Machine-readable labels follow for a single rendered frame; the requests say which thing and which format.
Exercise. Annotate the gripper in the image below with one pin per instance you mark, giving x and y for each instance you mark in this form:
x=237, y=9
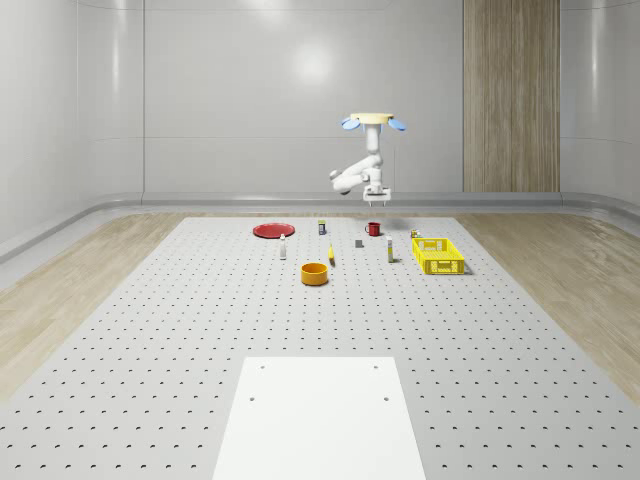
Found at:
x=377, y=193

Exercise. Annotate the red mug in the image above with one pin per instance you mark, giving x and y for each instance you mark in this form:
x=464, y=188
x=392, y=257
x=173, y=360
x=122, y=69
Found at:
x=374, y=230

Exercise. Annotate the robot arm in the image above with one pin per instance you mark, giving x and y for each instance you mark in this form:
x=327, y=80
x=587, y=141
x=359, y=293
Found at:
x=371, y=140

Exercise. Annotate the drone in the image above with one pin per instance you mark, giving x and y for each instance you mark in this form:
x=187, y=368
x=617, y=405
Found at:
x=370, y=118

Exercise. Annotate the banana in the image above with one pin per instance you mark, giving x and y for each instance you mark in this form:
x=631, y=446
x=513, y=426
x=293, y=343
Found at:
x=331, y=255

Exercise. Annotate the yellow basket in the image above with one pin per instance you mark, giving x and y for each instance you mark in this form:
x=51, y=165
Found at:
x=429, y=267

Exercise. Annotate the yellow bowl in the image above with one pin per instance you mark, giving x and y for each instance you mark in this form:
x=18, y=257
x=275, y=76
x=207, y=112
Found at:
x=314, y=277

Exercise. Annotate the red plate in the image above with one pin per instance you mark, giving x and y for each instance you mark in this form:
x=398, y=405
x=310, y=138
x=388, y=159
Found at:
x=274, y=231

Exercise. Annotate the small white bottle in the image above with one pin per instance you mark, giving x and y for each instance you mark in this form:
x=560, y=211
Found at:
x=283, y=250

